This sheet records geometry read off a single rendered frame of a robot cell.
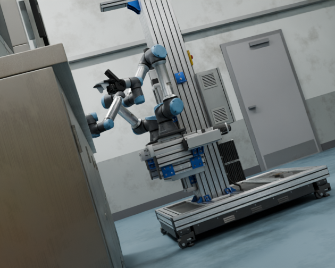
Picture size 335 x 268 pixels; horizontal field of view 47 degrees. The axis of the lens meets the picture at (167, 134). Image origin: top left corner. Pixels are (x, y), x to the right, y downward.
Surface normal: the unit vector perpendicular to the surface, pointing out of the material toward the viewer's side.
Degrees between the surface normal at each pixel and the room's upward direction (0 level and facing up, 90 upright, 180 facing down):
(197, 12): 90
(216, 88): 90
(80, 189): 90
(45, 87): 90
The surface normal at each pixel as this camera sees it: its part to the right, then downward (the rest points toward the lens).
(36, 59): 0.16, -0.11
